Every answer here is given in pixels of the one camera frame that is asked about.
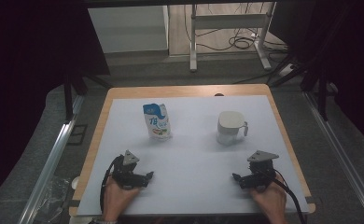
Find white power strip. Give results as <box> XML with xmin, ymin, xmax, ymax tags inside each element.
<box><xmin>277</xmin><ymin>63</ymin><xmax>295</xmax><ymax>77</ymax></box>

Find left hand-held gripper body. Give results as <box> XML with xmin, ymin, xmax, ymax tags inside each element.
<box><xmin>111</xmin><ymin>149</ymin><xmax>145</xmax><ymax>191</ymax></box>

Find black metal stand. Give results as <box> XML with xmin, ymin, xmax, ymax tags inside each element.
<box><xmin>63</xmin><ymin>72</ymin><xmax>113</xmax><ymax>123</ymax></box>
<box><xmin>269</xmin><ymin>51</ymin><xmax>331</xmax><ymax>122</ymax></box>

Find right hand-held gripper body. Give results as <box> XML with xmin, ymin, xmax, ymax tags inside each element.
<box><xmin>246</xmin><ymin>150</ymin><xmax>280</xmax><ymax>189</ymax></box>

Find black square floor frame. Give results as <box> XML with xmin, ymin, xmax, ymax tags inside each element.
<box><xmin>66</xmin><ymin>123</ymin><xmax>89</xmax><ymax>147</ymax></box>

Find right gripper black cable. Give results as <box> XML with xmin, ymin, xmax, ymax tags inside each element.
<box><xmin>263</xmin><ymin>169</ymin><xmax>307</xmax><ymax>224</ymax></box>

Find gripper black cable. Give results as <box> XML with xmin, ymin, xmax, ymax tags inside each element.
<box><xmin>99</xmin><ymin>154</ymin><xmax>124</xmax><ymax>217</ymax></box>
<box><xmin>263</xmin><ymin>169</ymin><xmax>307</xmax><ymax>224</ymax></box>

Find white table sheet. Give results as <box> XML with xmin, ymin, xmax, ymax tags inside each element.
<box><xmin>76</xmin><ymin>94</ymin><xmax>310</xmax><ymax>217</ymax></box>

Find tangled black floor cables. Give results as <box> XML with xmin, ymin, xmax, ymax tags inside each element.
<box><xmin>183</xmin><ymin>3</ymin><xmax>289</xmax><ymax>53</ymax></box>

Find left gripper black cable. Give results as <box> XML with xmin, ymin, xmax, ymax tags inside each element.
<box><xmin>99</xmin><ymin>154</ymin><xmax>124</xmax><ymax>217</ymax></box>

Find black curtain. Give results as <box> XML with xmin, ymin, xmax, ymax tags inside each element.
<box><xmin>0</xmin><ymin>0</ymin><xmax>111</xmax><ymax>206</ymax></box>
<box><xmin>268</xmin><ymin>0</ymin><xmax>364</xmax><ymax>155</ymax></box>

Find person's left hand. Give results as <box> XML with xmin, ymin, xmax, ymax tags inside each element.
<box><xmin>102</xmin><ymin>175</ymin><xmax>141</xmax><ymax>221</ymax></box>

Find white and blue pouch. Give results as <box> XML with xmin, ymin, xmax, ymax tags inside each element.
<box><xmin>142</xmin><ymin>103</ymin><xmax>173</xmax><ymax>141</ymax></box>

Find clear plastic bag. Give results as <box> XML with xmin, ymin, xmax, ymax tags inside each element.
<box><xmin>33</xmin><ymin>175</ymin><xmax>71</xmax><ymax>224</ymax></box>

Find white metal desk frame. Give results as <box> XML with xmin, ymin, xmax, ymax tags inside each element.
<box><xmin>189</xmin><ymin>1</ymin><xmax>278</xmax><ymax>73</ymax></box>

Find white board panel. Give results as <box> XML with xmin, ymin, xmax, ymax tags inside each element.
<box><xmin>87</xmin><ymin>5</ymin><xmax>170</xmax><ymax>54</ymax></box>

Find person's right hand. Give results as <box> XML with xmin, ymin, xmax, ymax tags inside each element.
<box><xmin>250</xmin><ymin>174</ymin><xmax>288</xmax><ymax>219</ymax></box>

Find aluminium floor rail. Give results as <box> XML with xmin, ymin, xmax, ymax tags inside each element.
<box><xmin>303</xmin><ymin>91</ymin><xmax>364</xmax><ymax>224</ymax></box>
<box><xmin>17</xmin><ymin>94</ymin><xmax>85</xmax><ymax>224</ymax></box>

